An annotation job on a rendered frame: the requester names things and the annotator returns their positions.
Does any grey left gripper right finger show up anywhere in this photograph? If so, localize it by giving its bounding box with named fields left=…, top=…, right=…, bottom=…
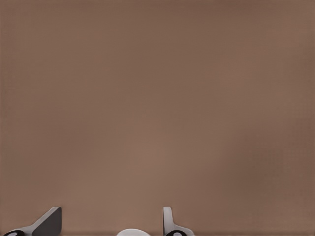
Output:
left=162, top=206, right=195, bottom=236

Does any white round cup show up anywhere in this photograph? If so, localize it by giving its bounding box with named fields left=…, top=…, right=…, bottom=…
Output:
left=116, top=228, right=147, bottom=236

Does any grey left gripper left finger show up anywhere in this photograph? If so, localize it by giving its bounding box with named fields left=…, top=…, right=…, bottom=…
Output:
left=0, top=206, right=62, bottom=236

